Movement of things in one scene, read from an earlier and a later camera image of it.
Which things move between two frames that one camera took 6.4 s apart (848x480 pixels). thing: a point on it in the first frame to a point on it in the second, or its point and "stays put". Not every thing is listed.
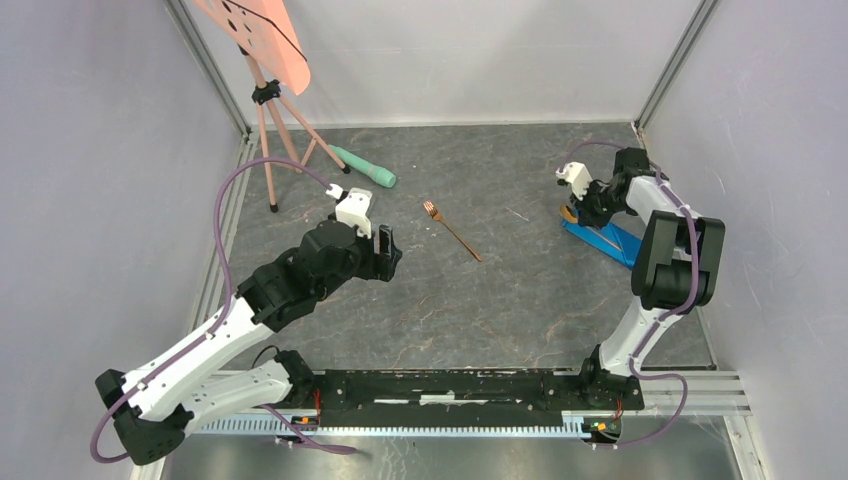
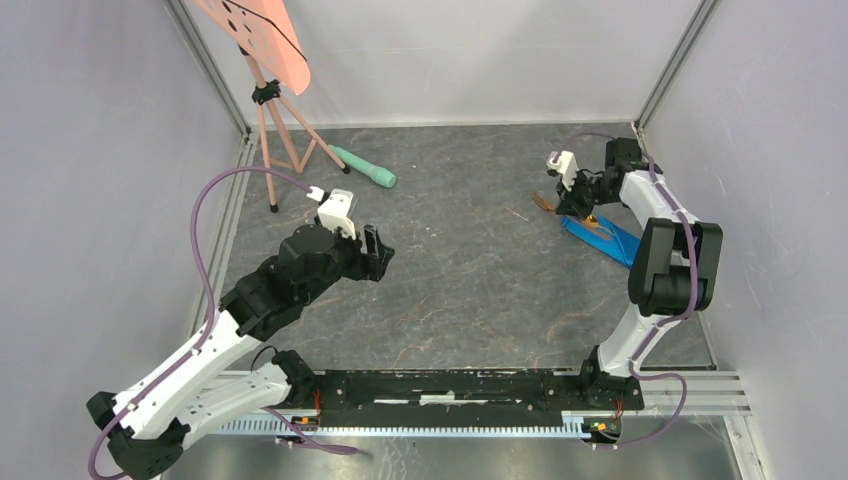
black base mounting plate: x=407 y=396 stays put
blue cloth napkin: x=611 y=241 stays put
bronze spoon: x=431 y=209 to x=547 y=206
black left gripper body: x=361 y=265 stays put
